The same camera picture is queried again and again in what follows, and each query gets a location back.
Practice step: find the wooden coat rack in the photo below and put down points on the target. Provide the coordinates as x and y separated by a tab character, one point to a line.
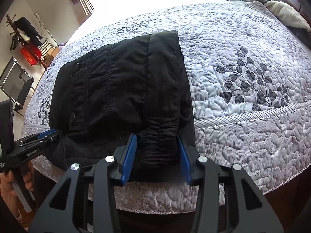
25	43

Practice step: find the black hanging garment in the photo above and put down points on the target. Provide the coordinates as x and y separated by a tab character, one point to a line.
24	25

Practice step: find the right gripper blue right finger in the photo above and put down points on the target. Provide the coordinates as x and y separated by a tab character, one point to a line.
184	161

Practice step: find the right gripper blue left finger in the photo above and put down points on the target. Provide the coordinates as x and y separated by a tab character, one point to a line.
127	159

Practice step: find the grey patterned quilted bedspread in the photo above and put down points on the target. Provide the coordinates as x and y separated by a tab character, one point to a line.
249	80

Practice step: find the stacked cardboard boxes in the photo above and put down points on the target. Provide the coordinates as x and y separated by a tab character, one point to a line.
51	54

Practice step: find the red hanging bag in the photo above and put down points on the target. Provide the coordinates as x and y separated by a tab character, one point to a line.
29	57

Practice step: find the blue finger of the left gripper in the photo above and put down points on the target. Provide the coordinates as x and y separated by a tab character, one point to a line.
47	133
32	141

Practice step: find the person's left hand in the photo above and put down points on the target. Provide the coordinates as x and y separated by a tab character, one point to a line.
9	194

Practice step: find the white wire rack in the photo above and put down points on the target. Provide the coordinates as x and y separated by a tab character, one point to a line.
45	47

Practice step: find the white fluffy blanket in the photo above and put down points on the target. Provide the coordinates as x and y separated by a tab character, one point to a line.
287	15

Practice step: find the black chrome cantilever chair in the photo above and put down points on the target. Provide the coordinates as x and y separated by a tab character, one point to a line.
16	84

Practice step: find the black quilted pants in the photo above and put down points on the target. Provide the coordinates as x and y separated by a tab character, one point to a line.
136	86

